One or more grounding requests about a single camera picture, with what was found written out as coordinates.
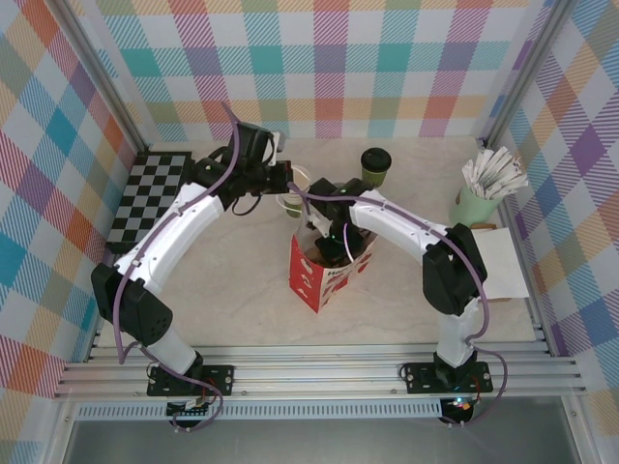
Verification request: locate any white paper napkin stack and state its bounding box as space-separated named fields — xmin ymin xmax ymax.
xmin=476 ymin=226 xmax=531 ymax=301

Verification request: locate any white paper sachet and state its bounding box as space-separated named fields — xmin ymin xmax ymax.
xmin=490 ymin=173 xmax=529 ymax=200
xmin=461 ymin=161 xmax=485 ymax=194
xmin=475 ymin=149 xmax=492 ymax=194
xmin=483 ymin=148 xmax=512 ymax=197
xmin=487 ymin=159 xmax=523 ymax=198

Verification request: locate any mint green holder cup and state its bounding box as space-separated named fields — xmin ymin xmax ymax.
xmin=448 ymin=186 xmax=504 ymax=230

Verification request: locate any stack of paper cups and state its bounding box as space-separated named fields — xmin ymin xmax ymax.
xmin=288 ymin=165 xmax=311 ymax=194

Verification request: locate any black grey chessboard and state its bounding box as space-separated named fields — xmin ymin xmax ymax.
xmin=104 ymin=150 xmax=193 ymax=255

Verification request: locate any brown pulp cup carrier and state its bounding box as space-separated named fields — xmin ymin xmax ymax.
xmin=302 ymin=234 xmax=371 ymax=270

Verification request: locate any grey metal panel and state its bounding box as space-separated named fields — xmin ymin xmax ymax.
xmin=60 ymin=418 xmax=584 ymax=464

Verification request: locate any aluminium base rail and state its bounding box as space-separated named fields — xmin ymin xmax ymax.
xmin=51 ymin=343 xmax=589 ymax=402

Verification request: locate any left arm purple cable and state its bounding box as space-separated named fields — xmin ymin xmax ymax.
xmin=117 ymin=101 xmax=243 ymax=434

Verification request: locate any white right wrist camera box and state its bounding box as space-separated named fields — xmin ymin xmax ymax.
xmin=305 ymin=212 xmax=335 ymax=234

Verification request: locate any black plastic cup lid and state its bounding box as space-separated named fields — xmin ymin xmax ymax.
xmin=360 ymin=147 xmax=393 ymax=174

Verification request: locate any red white paper bag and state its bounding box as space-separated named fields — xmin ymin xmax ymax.
xmin=288 ymin=212 xmax=374 ymax=316

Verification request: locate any aluminium frame post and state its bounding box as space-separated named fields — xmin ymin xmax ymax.
xmin=56 ymin=0 xmax=152 ymax=152
xmin=481 ymin=0 xmax=570 ymax=149

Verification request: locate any aluminium side rail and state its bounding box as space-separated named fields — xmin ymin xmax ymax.
xmin=497 ymin=192 xmax=556 ymax=360

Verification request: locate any white slotted cable duct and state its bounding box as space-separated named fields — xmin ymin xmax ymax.
xmin=75 ymin=403 xmax=445 ymax=421

